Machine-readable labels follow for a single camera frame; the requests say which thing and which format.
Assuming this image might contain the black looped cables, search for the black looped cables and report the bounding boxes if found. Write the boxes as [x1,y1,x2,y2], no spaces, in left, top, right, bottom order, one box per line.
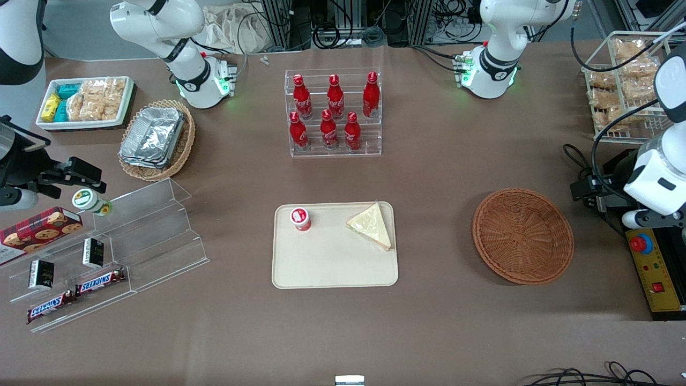
[523,362,673,386]

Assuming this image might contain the clear acrylic step display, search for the clear acrylic step display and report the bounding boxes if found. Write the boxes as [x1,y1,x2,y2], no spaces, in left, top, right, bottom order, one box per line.
[8,178,211,334]

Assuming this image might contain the red plaid cookie box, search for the red plaid cookie box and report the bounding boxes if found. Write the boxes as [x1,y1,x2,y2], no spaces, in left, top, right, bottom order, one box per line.
[0,206,84,267]

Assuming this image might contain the black base cables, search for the black base cables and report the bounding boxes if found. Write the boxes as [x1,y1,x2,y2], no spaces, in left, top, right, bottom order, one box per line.
[412,44,467,73]

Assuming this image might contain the black cable bundle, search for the black cable bundle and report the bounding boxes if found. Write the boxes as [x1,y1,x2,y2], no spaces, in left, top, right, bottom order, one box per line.
[563,144,596,180]

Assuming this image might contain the clear acrylic bottle rack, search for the clear acrylic bottle rack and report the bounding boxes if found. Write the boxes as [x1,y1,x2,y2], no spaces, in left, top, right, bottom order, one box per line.
[284,67,382,158]

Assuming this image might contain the beige cloth bag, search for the beige cloth bag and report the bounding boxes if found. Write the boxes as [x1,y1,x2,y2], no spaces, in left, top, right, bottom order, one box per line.
[203,4,271,54]

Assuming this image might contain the white wire basket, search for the white wire basket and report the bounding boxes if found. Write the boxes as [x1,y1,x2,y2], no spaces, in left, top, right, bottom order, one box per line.
[583,31,677,143]

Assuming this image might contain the green lidded cup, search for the green lidded cup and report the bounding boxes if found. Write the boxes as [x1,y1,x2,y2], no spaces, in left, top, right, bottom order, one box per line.
[72,189,113,217]

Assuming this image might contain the round brown wicker basket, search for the round brown wicker basket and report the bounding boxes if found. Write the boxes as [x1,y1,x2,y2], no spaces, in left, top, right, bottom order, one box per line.
[472,188,575,285]

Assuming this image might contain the beige plastic tray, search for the beige plastic tray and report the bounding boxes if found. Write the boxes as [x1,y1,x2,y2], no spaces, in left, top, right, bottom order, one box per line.
[272,202,399,290]

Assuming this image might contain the small black box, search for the small black box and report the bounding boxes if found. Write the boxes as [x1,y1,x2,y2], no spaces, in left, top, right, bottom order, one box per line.
[82,238,105,269]
[28,259,55,291]

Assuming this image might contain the red lidded cup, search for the red lidded cup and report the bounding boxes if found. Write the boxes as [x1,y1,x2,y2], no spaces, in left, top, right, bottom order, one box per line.
[290,207,312,232]

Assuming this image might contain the snickers chocolate bar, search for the snickers chocolate bar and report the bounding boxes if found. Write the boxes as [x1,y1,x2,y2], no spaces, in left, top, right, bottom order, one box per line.
[75,268,127,296]
[27,290,77,324]

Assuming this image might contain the white rectangular snack tray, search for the white rectangular snack tray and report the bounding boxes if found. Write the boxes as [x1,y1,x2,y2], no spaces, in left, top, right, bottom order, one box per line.
[36,76,135,131]

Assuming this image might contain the red cola bottle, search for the red cola bottle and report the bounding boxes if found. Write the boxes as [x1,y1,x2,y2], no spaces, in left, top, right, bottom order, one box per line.
[320,109,339,150]
[362,71,381,118]
[293,74,314,120]
[344,112,362,152]
[327,74,345,120]
[289,112,310,152]

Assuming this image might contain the oval light wicker basket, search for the oval light wicker basket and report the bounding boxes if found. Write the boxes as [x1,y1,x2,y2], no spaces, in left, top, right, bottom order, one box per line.
[117,99,196,182]

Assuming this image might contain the clear fried snack packet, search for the clear fried snack packet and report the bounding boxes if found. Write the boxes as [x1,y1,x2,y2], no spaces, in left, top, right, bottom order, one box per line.
[616,56,661,81]
[595,106,641,132]
[588,88,622,110]
[588,67,620,91]
[613,39,648,60]
[621,78,657,102]

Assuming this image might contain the yellow snack box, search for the yellow snack box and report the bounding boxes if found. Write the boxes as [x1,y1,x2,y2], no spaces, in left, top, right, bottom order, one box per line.
[41,94,62,123]

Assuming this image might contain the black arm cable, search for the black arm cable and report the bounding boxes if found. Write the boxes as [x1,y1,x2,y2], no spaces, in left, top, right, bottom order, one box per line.
[570,21,686,78]

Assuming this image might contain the black equipment cart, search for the black equipment cart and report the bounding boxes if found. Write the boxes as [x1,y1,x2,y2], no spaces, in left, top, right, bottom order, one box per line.
[603,145,686,322]

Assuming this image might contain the yellow emergency stop panel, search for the yellow emergency stop panel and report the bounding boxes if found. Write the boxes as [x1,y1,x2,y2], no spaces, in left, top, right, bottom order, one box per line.
[626,228,686,313]

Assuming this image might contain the triangular sandwich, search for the triangular sandwich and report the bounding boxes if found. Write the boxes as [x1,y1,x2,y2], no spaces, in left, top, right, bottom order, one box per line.
[346,201,393,251]

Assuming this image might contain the aluminium frame rack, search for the aluminium frame rack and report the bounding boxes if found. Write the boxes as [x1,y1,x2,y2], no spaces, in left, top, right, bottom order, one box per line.
[261,0,311,51]

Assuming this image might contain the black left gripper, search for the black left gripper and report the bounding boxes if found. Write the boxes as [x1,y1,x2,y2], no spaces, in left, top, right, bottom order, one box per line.
[570,173,630,214]

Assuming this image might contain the foil container stack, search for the foil container stack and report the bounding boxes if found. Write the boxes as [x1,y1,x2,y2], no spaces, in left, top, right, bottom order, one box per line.
[118,107,185,169]

